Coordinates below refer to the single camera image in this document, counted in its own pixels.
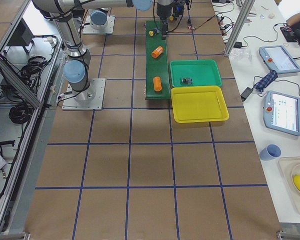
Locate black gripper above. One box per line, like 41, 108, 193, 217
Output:
156, 0, 185, 40

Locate orange cylinder with numbers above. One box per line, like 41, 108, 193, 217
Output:
151, 46, 164, 59

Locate plain orange cylinder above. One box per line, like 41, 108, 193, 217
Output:
153, 76, 163, 92

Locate green conveyor belt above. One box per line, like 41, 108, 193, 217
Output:
145, 20, 170, 100

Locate green plastic tray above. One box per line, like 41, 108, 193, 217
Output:
170, 59, 222, 88

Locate yellow plastic tray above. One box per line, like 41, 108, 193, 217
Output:
171, 85, 229, 124

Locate clear plastic bag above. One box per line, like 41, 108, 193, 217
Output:
229, 48, 252, 62

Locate black power adapter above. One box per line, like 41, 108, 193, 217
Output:
240, 87, 253, 102

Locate far teach pendant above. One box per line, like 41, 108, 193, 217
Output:
258, 45, 300, 74

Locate teach pendant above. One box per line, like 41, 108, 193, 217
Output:
263, 91, 300, 137
258, 45, 300, 74

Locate near teach pendant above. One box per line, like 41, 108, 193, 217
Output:
263, 91, 300, 137

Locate blue plastic cup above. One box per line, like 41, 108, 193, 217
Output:
259, 144, 281, 161

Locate red black power cable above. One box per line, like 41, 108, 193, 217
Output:
189, 14, 224, 30

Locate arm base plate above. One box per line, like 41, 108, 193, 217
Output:
62, 78, 106, 111
82, 15, 115, 35

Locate aluminium frame post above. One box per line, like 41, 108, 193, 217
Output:
224, 0, 255, 57

